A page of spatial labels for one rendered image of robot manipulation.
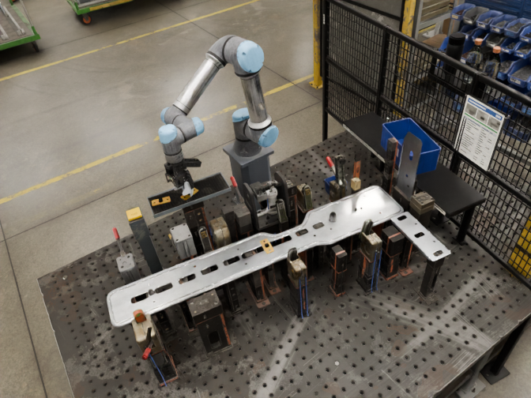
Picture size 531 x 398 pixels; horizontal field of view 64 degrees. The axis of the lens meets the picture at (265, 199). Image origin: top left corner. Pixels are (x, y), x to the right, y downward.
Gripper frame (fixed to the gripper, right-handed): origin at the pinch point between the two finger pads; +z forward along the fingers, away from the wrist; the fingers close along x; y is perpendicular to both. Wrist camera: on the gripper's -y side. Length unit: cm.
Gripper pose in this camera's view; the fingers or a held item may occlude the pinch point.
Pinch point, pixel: (189, 191)
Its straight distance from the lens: 199.9
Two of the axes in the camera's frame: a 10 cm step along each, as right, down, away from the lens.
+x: 7.6, 3.9, -5.2
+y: -6.5, 5.6, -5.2
